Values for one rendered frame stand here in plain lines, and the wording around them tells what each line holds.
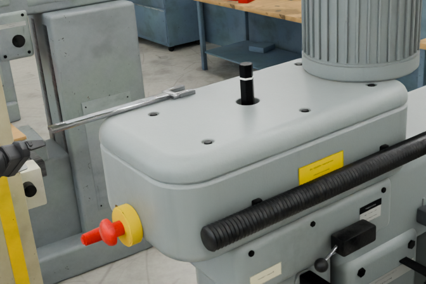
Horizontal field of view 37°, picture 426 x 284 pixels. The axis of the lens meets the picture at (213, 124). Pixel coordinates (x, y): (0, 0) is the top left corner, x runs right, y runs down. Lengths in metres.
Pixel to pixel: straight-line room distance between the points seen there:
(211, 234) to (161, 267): 3.15
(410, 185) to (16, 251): 2.07
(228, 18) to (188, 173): 7.55
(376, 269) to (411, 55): 0.37
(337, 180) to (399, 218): 0.27
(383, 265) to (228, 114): 0.42
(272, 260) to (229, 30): 7.46
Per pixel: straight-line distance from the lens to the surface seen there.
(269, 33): 7.71
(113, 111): 0.97
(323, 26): 1.05
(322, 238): 1.02
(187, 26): 8.52
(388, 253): 1.17
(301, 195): 0.89
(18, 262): 2.94
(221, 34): 8.52
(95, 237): 1.03
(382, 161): 0.99
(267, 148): 0.86
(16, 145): 1.78
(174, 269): 3.93
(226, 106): 0.97
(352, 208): 1.05
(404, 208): 1.18
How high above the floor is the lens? 2.23
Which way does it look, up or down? 22 degrees down
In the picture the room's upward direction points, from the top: 4 degrees counter-clockwise
